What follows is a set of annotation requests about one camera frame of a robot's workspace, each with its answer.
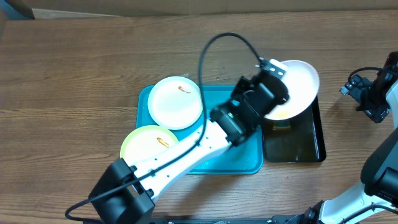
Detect yellow plate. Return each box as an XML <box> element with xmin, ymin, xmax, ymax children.
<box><xmin>120</xmin><ymin>125</ymin><xmax>178</xmax><ymax>166</ymax></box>

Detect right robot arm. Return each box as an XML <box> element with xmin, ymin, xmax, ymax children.
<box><xmin>288</xmin><ymin>52</ymin><xmax>397</xmax><ymax>224</ymax></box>

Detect green yellow sponge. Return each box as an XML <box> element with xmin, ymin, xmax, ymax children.
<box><xmin>272</xmin><ymin>119</ymin><xmax>291</xmax><ymax>131</ymax></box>

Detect black water tray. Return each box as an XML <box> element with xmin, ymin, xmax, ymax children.
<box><xmin>262</xmin><ymin>99</ymin><xmax>326</xmax><ymax>162</ymax></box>

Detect white plate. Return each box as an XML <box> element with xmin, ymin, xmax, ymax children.
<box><xmin>265</xmin><ymin>59</ymin><xmax>320</xmax><ymax>121</ymax></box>
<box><xmin>147</xmin><ymin>76</ymin><xmax>203</xmax><ymax>130</ymax></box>

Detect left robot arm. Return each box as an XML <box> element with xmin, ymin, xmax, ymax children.
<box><xmin>89</xmin><ymin>59</ymin><xmax>289</xmax><ymax>223</ymax></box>

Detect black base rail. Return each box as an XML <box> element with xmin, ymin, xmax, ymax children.
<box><xmin>82</xmin><ymin>215</ymin><xmax>312</xmax><ymax>224</ymax></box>

